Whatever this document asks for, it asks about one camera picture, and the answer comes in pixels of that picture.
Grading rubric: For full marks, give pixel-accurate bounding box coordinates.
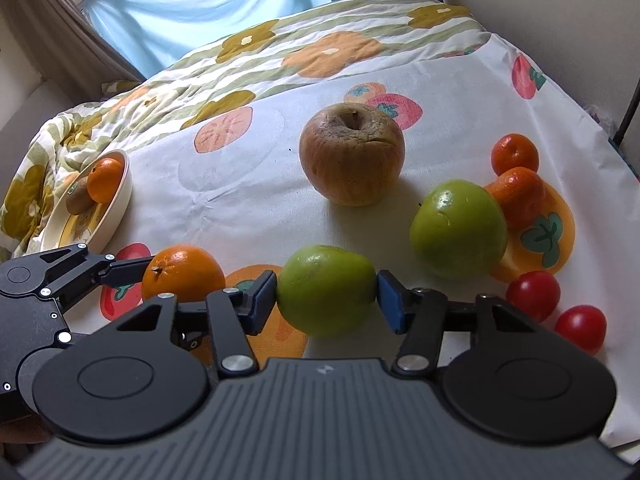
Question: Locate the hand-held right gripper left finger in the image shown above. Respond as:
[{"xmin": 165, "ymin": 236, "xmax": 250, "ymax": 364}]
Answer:
[{"xmin": 100, "ymin": 270, "xmax": 279, "ymax": 379}]

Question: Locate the wrinkled brown apple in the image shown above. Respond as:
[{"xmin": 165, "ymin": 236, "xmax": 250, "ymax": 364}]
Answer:
[{"xmin": 298, "ymin": 102, "xmax": 406, "ymax": 207}]

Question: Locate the cream bowl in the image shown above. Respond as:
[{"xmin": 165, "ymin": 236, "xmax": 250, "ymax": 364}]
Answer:
[{"xmin": 39, "ymin": 149, "xmax": 134, "ymax": 254}]

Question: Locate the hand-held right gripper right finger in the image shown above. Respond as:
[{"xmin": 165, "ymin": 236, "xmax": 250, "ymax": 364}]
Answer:
[{"xmin": 377, "ymin": 269, "xmax": 544, "ymax": 377}]

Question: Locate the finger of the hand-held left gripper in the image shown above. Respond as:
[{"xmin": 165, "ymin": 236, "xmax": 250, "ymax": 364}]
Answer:
[{"xmin": 34, "ymin": 243, "xmax": 156, "ymax": 301}]

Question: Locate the brown kiwi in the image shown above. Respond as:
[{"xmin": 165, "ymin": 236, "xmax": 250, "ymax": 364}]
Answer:
[{"xmin": 66, "ymin": 178, "xmax": 99, "ymax": 215}]

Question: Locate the small mandarin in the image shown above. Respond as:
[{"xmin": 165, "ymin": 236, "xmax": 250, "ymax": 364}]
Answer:
[
  {"xmin": 490, "ymin": 133, "xmax": 540, "ymax": 176},
  {"xmin": 484, "ymin": 166, "xmax": 547, "ymax": 232}
]

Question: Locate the light blue cloth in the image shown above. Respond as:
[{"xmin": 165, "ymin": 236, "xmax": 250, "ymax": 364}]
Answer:
[{"xmin": 82, "ymin": 0, "xmax": 337, "ymax": 82}]

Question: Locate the large orange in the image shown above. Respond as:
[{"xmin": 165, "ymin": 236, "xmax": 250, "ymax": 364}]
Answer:
[{"xmin": 141, "ymin": 244, "xmax": 227, "ymax": 307}]

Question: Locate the medium orange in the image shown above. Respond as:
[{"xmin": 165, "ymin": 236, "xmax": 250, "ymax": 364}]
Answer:
[{"xmin": 86, "ymin": 157, "xmax": 125, "ymax": 204}]

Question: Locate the green apple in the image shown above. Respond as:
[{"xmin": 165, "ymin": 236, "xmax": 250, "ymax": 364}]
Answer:
[
  {"xmin": 277, "ymin": 244, "xmax": 377, "ymax": 339},
  {"xmin": 409, "ymin": 179, "xmax": 509, "ymax": 281}
]

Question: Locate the white fruit-print cloth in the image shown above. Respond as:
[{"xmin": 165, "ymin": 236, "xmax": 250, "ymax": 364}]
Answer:
[{"xmin": 92, "ymin": 31, "xmax": 640, "ymax": 461}]

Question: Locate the flower-print striped quilt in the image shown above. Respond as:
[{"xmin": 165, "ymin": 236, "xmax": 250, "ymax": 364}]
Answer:
[{"xmin": 0, "ymin": 0, "xmax": 493, "ymax": 257}]

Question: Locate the black metal pole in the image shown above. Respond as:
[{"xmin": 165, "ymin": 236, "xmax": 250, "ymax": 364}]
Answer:
[{"xmin": 613, "ymin": 72, "xmax": 640, "ymax": 147}]

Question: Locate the red cherry tomato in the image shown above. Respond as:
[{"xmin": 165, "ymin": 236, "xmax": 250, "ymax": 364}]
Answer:
[
  {"xmin": 505, "ymin": 270, "xmax": 562, "ymax": 324},
  {"xmin": 553, "ymin": 304, "xmax": 608, "ymax": 356}
]

